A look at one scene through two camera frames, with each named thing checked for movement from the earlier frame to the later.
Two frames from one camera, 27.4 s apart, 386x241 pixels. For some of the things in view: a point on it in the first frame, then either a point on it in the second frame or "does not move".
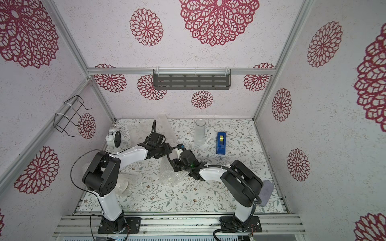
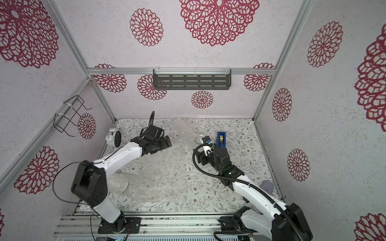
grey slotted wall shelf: x=192 y=79 does not move
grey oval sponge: x=266 y=191 does not move
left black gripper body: x=163 y=150 does not move
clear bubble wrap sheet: x=169 y=177 -> x=187 y=135
